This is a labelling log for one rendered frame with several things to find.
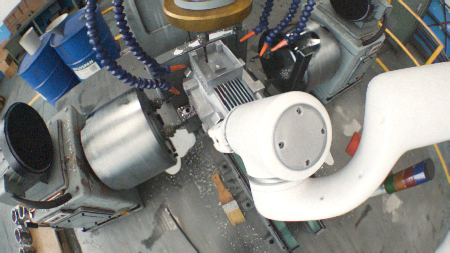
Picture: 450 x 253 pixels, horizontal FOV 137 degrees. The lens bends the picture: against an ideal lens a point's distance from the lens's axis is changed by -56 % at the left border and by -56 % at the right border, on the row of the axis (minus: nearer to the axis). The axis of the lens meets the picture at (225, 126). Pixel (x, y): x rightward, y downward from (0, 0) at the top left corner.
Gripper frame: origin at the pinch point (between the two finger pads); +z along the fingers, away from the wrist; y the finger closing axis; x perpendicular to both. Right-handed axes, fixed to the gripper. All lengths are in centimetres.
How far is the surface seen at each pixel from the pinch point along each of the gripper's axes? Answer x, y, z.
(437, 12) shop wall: 3, 512, 4
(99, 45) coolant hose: 23.5, -15.8, -17.2
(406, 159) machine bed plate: -60, 77, -1
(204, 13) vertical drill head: 20.7, 2.3, -16.6
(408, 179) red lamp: -33, 33, -25
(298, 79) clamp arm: 2.9, 18.9, -7.5
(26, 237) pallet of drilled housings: -16, -234, 88
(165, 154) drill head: 0.8, -15.8, 0.5
